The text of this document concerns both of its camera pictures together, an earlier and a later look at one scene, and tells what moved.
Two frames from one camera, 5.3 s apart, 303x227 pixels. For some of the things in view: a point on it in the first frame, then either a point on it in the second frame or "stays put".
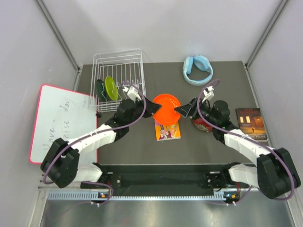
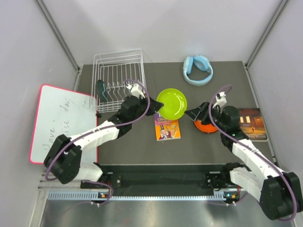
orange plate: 167,115 to 209,128
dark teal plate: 101,91 stays put
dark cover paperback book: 250,121 stays put
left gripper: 150,107 stays put
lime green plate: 111,87 to 175,103
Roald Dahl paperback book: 166,132 stays put
